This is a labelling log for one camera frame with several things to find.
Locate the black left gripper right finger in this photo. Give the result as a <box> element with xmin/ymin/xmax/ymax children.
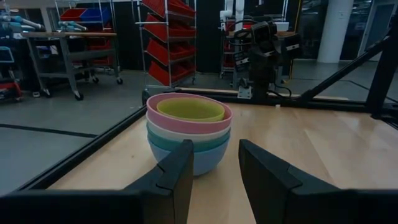
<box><xmin>238</xmin><ymin>139</ymin><xmax>340</xmax><ymax>224</ymax></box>

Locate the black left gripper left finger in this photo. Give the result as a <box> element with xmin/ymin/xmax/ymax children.
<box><xmin>124</xmin><ymin>139</ymin><xmax>195</xmax><ymax>224</ymax></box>

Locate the large white bowl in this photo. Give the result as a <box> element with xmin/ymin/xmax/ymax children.
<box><xmin>146</xmin><ymin>113</ymin><xmax>232</xmax><ymax>144</ymax></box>

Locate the large pink bowl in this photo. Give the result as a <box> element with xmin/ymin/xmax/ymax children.
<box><xmin>146</xmin><ymin>92</ymin><xmax>234</xmax><ymax>135</ymax></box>

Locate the small green translucent bowl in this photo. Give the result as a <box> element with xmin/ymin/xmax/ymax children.
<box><xmin>155</xmin><ymin>97</ymin><xmax>226</xmax><ymax>123</ymax></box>

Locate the large teal bowl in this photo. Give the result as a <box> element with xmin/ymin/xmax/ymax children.
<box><xmin>146</xmin><ymin>126</ymin><xmax>231</xmax><ymax>177</ymax></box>

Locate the white round column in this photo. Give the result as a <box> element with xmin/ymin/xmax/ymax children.
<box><xmin>317</xmin><ymin>0</ymin><xmax>354</xmax><ymax>64</ymax></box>

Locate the red storage bin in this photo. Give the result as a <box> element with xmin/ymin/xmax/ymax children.
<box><xmin>141</xmin><ymin>0</ymin><xmax>197</xmax><ymax>19</ymax></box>
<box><xmin>143</xmin><ymin>14</ymin><xmax>197</xmax><ymax>43</ymax></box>
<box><xmin>146</xmin><ymin>37</ymin><xmax>197</xmax><ymax>66</ymax></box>
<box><xmin>59</xmin><ymin>7</ymin><xmax>88</xmax><ymax>22</ymax></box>
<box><xmin>147</xmin><ymin>60</ymin><xmax>197</xmax><ymax>87</ymax></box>

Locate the grey workbench on casters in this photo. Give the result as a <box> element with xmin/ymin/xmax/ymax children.
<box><xmin>22</xmin><ymin>30</ymin><xmax>124</xmax><ymax>101</ymax></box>

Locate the blue storage bin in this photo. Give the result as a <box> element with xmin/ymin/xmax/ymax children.
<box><xmin>80</xmin><ymin>7</ymin><xmax>112</xmax><ymax>25</ymax></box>

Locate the metal wire rack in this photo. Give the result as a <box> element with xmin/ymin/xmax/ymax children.
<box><xmin>136</xmin><ymin>0</ymin><xmax>198</xmax><ymax>94</ymax></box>

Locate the black aluminium table frame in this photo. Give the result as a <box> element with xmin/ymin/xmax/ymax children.
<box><xmin>17</xmin><ymin>18</ymin><xmax>398</xmax><ymax>191</ymax></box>

